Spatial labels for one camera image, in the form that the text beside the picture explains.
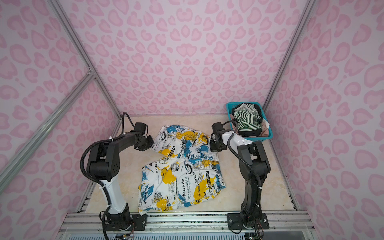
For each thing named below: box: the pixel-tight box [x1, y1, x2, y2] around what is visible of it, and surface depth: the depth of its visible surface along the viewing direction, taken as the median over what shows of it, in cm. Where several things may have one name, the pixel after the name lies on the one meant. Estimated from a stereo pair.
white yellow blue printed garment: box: [138, 125, 226, 214], surface depth 90 cm
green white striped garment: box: [233, 103, 263, 132], surface depth 101 cm
